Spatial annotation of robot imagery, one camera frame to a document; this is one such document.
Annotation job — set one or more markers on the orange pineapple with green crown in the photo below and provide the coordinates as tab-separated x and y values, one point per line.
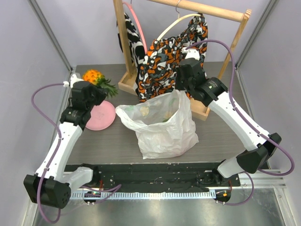
98	79

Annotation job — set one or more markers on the white plastic bag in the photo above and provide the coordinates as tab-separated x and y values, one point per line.
163	125

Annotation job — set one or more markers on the black white zebra garment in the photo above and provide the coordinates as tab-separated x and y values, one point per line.
135	43

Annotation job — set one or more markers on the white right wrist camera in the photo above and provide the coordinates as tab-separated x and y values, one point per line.
191	54

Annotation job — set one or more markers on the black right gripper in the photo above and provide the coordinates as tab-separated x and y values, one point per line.
184	76

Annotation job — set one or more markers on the pink clothes hanger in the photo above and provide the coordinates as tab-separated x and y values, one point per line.
129	5

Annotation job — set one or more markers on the wooden clothes rack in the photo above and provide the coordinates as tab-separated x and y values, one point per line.
128	80

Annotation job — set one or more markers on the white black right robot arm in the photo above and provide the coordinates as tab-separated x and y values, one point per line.
259	144

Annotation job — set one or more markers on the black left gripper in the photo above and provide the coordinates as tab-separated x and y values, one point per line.
101	93

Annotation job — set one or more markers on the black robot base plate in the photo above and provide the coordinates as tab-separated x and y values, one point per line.
160	177

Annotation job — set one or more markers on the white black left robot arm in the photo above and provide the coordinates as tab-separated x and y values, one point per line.
48	185

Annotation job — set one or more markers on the pink round plate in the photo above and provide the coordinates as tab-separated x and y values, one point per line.
102	116

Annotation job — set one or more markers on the orange grey camouflage garment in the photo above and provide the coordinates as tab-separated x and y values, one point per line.
158	71

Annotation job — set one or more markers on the aluminium slotted rail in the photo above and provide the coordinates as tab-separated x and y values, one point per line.
86	195

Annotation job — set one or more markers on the cream clothes hanger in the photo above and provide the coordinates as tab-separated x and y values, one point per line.
179	19

